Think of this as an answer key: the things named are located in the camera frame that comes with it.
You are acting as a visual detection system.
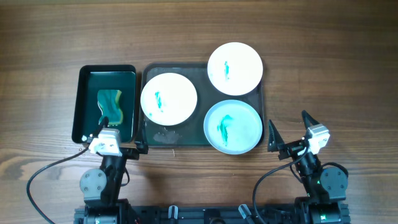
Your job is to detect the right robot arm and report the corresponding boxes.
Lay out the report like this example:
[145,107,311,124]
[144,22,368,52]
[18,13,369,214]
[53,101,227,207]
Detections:
[261,111,351,223]

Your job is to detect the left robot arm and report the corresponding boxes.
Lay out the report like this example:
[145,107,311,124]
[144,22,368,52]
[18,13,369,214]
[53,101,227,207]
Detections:
[73,117,149,224]

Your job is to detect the black cable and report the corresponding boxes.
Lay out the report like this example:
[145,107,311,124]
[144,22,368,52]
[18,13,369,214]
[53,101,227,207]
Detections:
[25,146,91,224]
[252,146,310,218]

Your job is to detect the green and yellow sponge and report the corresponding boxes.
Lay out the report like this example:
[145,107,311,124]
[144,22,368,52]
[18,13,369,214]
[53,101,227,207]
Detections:
[97,90,124,126]

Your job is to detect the large dark serving tray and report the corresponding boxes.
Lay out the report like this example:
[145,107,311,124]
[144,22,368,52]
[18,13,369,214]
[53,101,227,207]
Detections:
[137,62,266,148]

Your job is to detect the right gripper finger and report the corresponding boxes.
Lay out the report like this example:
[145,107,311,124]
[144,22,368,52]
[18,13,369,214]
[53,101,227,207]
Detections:
[302,110,320,128]
[267,119,285,152]

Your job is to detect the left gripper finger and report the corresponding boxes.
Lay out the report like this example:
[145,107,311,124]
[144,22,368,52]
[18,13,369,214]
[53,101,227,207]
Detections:
[134,119,148,149]
[93,116,109,138]

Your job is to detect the pale blue plate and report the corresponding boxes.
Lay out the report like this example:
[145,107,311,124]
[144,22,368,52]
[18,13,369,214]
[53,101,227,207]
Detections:
[203,100,263,155]

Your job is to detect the left black cable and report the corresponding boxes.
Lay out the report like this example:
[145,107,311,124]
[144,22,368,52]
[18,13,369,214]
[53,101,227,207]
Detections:
[25,146,91,224]

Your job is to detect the right black cable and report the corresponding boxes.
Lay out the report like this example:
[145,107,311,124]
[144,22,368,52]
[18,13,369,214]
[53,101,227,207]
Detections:
[252,146,310,218]

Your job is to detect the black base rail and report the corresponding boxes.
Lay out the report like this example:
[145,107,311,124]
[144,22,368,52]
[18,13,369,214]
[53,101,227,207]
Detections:
[73,203,351,224]

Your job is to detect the small black water tub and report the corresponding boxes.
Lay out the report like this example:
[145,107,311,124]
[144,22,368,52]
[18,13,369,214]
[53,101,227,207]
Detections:
[72,65,137,144]

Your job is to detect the white plate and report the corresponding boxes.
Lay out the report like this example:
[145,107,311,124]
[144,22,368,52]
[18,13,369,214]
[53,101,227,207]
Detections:
[141,73,198,126]
[207,42,264,96]

